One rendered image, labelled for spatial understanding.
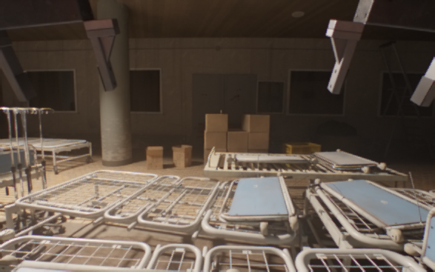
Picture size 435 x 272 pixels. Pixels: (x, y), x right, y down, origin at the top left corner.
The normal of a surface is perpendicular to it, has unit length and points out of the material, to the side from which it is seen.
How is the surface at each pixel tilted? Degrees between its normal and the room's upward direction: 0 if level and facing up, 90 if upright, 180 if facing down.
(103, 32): 114
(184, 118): 90
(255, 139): 90
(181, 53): 90
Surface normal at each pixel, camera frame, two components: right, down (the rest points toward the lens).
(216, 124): 0.11, 0.11
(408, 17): -0.20, 0.49
